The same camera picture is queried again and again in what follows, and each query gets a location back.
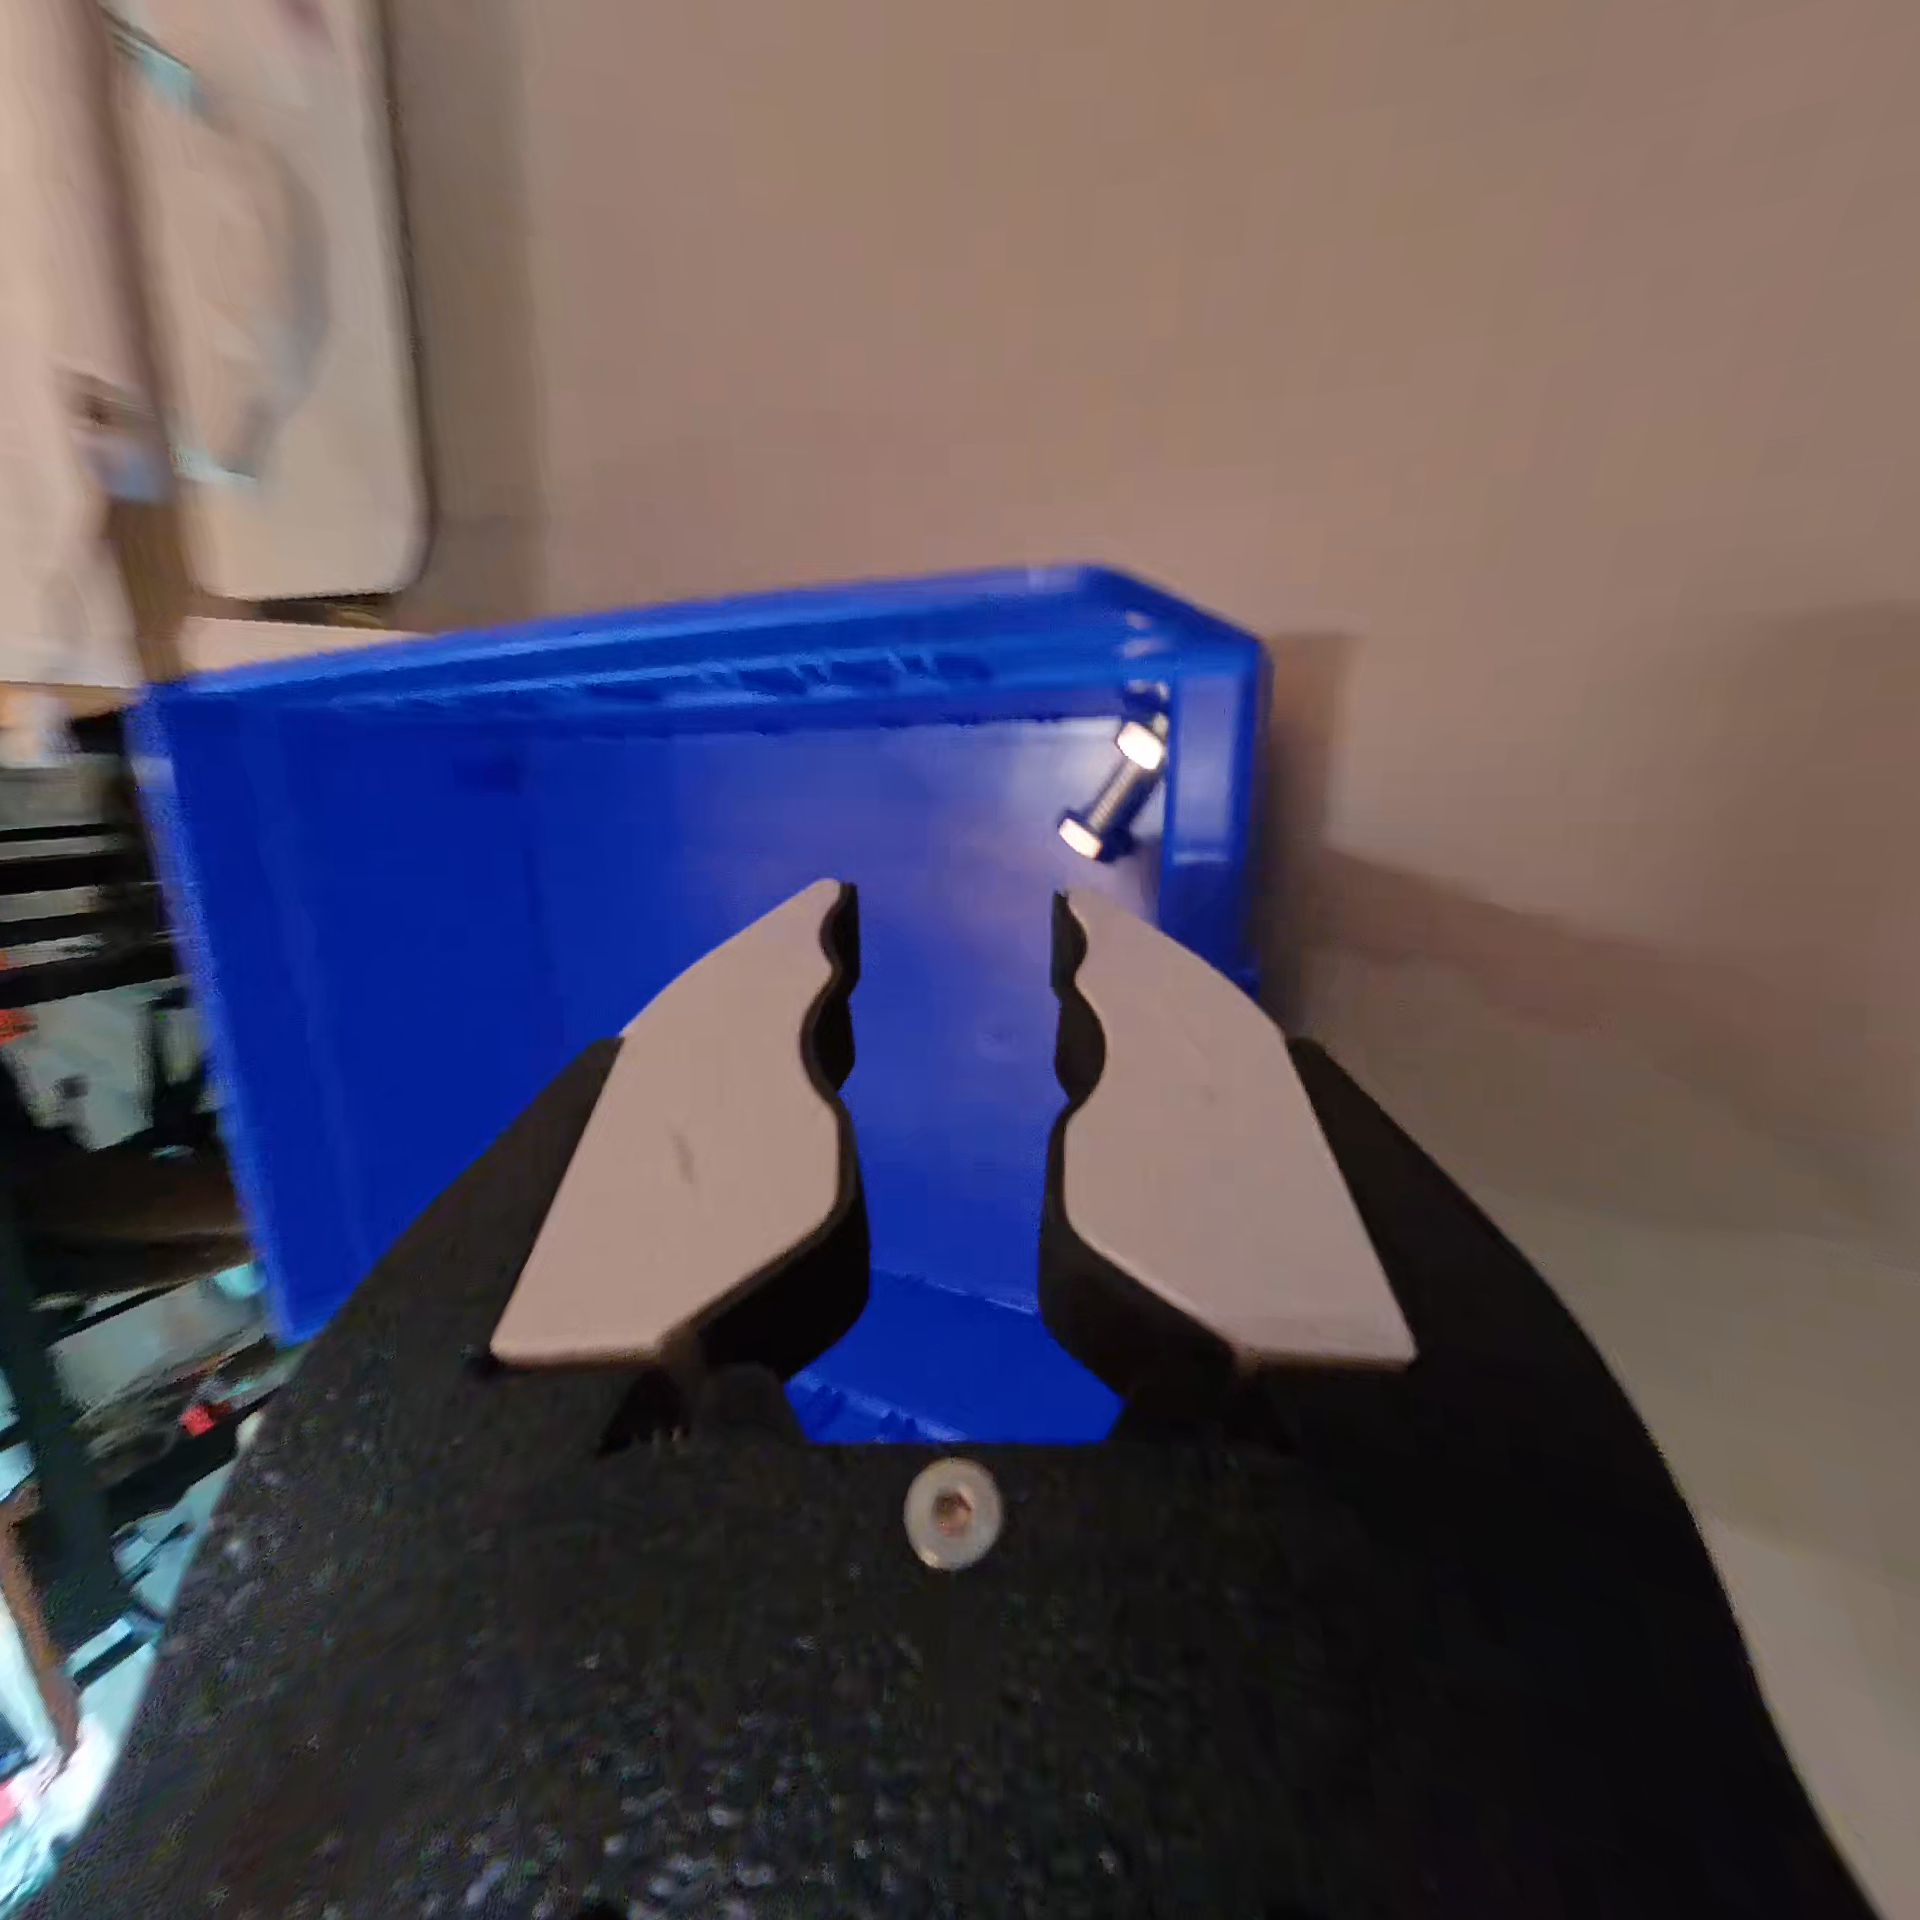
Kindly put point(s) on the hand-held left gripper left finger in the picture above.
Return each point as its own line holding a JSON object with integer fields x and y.
{"x": 705, "y": 1171}

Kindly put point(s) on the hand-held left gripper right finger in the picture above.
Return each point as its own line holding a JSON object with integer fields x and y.
{"x": 1215, "y": 1185}

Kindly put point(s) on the blue storage bin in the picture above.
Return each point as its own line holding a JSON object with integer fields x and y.
{"x": 524, "y": 901}

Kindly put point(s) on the grey desk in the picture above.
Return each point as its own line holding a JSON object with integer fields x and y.
{"x": 1050, "y": 300}

